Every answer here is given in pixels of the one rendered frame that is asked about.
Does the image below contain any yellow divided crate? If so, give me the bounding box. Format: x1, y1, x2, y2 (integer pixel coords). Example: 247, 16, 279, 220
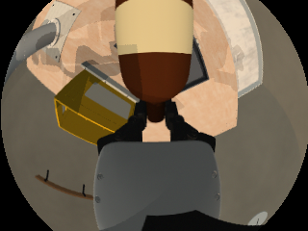
54, 69, 136, 145

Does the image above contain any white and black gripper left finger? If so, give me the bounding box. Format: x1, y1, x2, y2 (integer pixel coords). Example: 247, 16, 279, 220
97, 100, 147, 155

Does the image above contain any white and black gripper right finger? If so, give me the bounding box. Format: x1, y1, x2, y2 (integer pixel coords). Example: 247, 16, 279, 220
165, 99, 216, 153

